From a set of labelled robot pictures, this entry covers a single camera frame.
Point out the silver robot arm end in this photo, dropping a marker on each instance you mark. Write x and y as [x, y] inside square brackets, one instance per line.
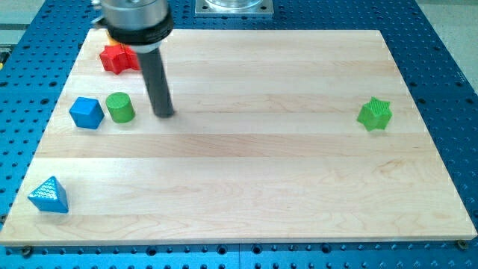
[140, 24]

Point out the light wooden board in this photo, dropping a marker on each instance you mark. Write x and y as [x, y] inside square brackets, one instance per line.
[264, 147]

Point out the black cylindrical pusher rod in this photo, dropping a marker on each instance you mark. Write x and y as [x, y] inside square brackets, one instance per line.
[155, 79]

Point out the green cylinder block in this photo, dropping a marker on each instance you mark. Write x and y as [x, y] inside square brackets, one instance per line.
[120, 107]

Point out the green star block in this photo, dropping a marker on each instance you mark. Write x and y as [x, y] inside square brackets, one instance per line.
[375, 114]

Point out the red star block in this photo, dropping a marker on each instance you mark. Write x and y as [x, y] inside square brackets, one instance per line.
[118, 58]

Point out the blue cube block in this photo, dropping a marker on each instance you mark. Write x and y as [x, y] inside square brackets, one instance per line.
[86, 113]

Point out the orange block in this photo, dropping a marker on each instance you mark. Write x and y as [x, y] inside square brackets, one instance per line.
[111, 40]

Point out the blue triangle block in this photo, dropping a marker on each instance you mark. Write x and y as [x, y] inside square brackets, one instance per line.
[50, 196]

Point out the blue perforated table plate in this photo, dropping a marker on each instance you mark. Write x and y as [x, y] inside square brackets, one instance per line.
[53, 32]

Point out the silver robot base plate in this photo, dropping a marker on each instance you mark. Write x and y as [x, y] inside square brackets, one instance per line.
[212, 8]

